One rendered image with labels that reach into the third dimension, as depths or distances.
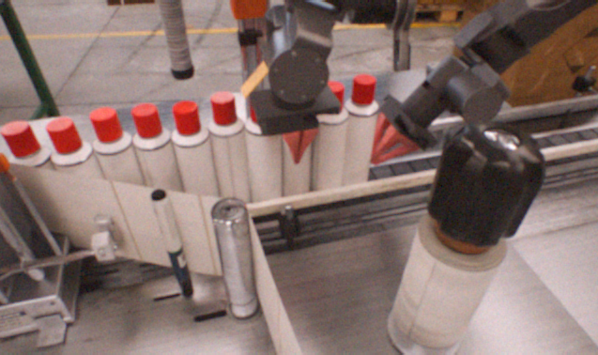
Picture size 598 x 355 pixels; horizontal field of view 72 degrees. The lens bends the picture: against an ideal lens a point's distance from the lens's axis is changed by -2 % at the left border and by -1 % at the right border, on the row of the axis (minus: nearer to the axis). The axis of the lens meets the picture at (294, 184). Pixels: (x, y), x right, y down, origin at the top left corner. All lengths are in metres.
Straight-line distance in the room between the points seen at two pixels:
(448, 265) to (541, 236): 0.43
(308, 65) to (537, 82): 0.77
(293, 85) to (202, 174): 0.25
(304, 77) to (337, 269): 0.31
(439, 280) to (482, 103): 0.28
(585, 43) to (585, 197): 0.35
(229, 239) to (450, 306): 0.23
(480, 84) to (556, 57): 0.49
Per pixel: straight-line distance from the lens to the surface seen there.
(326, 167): 0.65
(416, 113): 0.67
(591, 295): 0.78
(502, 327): 0.62
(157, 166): 0.60
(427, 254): 0.42
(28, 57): 2.57
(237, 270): 0.48
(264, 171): 0.62
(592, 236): 0.88
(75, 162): 0.59
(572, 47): 1.10
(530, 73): 1.07
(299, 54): 0.39
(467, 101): 0.60
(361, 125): 0.63
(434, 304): 0.46
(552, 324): 0.65
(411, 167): 0.80
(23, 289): 0.61
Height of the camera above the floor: 1.37
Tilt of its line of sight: 42 degrees down
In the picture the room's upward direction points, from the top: straight up
